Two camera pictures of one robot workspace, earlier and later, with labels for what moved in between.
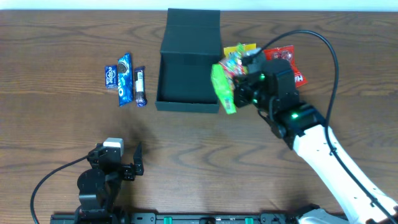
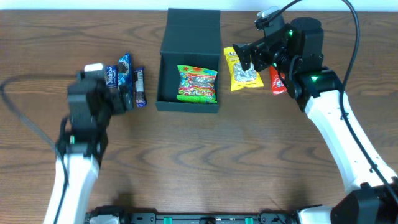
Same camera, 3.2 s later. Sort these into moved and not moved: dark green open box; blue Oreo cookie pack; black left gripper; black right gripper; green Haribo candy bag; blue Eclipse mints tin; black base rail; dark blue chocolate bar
Moved: black right gripper; green Haribo candy bag; black left gripper
Not moved: dark green open box; black base rail; dark blue chocolate bar; blue Eclipse mints tin; blue Oreo cookie pack
